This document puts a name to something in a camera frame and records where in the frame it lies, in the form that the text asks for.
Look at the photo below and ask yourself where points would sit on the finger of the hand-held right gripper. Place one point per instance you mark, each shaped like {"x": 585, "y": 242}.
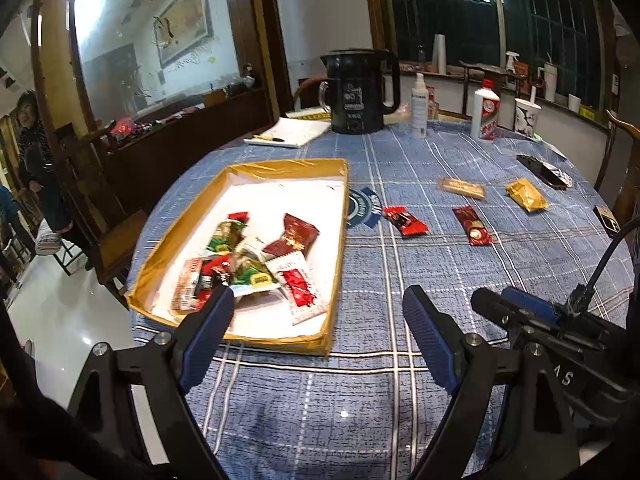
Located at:
{"x": 532, "y": 305}
{"x": 492, "y": 305}

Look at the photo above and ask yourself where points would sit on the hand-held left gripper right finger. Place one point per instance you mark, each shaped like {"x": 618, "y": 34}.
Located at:
{"x": 430, "y": 340}

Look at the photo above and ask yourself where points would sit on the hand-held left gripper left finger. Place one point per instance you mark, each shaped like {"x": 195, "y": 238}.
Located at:
{"x": 207, "y": 340}

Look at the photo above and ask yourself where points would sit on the small green snack packet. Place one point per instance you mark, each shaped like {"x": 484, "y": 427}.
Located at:
{"x": 225, "y": 237}

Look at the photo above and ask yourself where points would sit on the white red snack packet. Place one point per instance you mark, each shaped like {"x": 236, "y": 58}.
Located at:
{"x": 300, "y": 287}

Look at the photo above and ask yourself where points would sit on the small red candy packet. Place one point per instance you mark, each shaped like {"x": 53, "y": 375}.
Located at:
{"x": 239, "y": 216}

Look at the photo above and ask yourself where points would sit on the gold cardboard box tray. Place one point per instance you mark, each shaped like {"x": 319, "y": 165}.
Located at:
{"x": 280, "y": 195}

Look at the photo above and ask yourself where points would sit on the long red snack packet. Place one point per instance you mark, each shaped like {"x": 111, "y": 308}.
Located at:
{"x": 472, "y": 225}

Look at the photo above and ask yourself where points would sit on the yellow snack packet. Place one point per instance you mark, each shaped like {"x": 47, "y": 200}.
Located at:
{"x": 526, "y": 195}

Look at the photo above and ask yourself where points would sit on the small dark box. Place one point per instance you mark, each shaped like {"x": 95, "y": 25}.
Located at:
{"x": 607, "y": 221}

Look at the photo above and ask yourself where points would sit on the clear wafer bar packet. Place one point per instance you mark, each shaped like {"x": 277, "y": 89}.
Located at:
{"x": 462, "y": 187}

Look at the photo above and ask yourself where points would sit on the patterned paper cup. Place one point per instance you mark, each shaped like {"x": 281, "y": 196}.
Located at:
{"x": 525, "y": 117}

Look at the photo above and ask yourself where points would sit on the white liquor bottle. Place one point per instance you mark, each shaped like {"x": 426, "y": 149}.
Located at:
{"x": 485, "y": 110}

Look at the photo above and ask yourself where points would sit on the small white cup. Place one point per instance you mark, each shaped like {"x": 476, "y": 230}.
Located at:
{"x": 574, "y": 102}

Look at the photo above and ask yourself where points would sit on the white spray bottle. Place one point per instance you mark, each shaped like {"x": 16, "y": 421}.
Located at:
{"x": 419, "y": 110}

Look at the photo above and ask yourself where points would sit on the yellow black pen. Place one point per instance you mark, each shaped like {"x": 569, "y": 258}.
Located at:
{"x": 267, "y": 138}

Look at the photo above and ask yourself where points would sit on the clear jar red lid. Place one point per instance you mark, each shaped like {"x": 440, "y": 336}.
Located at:
{"x": 433, "y": 102}

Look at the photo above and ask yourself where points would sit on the wooden sideboard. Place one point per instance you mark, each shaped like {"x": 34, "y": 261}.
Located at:
{"x": 175, "y": 130}

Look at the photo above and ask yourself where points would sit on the white tumbler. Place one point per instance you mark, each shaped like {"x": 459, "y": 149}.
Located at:
{"x": 550, "y": 82}

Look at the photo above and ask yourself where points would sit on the white notebook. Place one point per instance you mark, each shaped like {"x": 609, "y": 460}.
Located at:
{"x": 292, "y": 132}

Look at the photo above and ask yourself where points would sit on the small trigger spray bottle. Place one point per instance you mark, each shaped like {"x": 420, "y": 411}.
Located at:
{"x": 511, "y": 62}

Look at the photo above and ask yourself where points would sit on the black electric kettle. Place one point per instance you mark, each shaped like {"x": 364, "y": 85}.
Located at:
{"x": 357, "y": 92}

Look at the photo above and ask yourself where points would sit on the white paper roll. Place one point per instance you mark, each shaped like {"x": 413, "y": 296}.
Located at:
{"x": 440, "y": 55}

